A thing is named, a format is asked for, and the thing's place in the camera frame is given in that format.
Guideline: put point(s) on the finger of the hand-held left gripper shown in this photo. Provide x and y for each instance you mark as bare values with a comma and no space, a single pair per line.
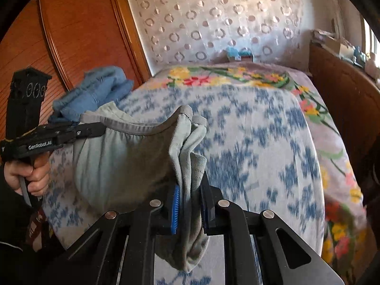
83,132

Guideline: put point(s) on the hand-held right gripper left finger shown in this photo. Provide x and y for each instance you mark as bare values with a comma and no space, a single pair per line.
175,210

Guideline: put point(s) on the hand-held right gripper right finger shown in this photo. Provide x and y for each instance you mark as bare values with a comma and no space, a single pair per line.
206,210

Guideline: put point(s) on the grey-green pants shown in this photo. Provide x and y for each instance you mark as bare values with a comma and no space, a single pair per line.
118,160

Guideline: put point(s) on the person's left hand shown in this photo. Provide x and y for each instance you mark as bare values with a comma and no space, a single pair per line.
40,178

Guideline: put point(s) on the folded blue jeans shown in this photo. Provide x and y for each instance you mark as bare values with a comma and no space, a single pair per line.
95,89

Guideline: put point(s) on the blue floral bedsheet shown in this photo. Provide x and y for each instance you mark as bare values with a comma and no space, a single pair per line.
252,154

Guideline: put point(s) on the wooden wardrobe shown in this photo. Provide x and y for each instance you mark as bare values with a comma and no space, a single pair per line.
83,29

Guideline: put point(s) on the person's printed dark clothing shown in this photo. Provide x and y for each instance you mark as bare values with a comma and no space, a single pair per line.
38,228

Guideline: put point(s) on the colourful flower blanket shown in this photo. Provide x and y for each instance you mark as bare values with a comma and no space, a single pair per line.
207,80

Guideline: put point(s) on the blue tissue box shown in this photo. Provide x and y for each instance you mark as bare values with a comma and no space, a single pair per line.
237,52

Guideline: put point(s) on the circle pattern curtain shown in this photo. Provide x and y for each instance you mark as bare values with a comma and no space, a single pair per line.
207,14

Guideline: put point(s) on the wooden cabinet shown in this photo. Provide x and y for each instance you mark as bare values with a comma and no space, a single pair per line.
341,89

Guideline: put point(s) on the cardboard box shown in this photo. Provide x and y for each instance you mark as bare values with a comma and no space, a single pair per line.
338,49

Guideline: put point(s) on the white bottle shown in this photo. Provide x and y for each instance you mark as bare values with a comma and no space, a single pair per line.
372,63

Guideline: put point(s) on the window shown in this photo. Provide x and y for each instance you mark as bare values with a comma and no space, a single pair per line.
372,40

